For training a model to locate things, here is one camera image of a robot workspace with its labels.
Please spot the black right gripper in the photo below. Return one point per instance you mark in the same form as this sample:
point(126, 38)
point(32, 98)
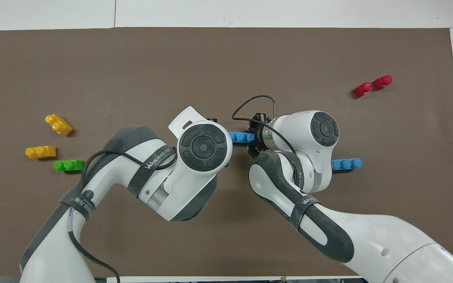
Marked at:
point(260, 135)

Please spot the brown table mat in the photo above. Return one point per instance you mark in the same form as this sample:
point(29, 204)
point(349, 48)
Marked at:
point(226, 63)

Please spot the red one-stud toy brick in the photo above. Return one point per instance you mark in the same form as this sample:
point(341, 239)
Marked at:
point(362, 90)
point(382, 82)

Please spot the yellow two-stud toy brick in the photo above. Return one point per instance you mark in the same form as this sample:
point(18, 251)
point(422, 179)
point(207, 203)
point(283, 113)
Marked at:
point(40, 152)
point(59, 125)

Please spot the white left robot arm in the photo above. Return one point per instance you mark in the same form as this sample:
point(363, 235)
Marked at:
point(195, 173)

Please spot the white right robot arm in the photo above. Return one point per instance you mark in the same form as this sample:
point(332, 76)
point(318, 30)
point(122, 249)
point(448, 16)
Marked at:
point(368, 236)

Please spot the green two-stud toy brick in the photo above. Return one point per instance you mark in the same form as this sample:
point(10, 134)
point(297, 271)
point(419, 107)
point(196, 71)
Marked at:
point(69, 166)

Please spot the blue three-stud toy brick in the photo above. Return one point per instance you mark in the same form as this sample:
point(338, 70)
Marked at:
point(239, 137)
point(348, 164)

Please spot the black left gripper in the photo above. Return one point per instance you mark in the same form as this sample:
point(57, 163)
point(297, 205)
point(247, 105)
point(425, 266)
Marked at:
point(212, 119)

